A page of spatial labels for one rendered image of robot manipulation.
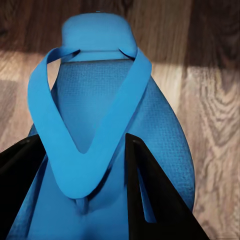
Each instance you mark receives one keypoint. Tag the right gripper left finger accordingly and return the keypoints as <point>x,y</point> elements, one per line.
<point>18,167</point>

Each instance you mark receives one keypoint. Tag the sandal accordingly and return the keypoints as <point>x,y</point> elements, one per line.
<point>103,90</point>

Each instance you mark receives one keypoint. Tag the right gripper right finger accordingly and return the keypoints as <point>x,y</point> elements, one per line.
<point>174,219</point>

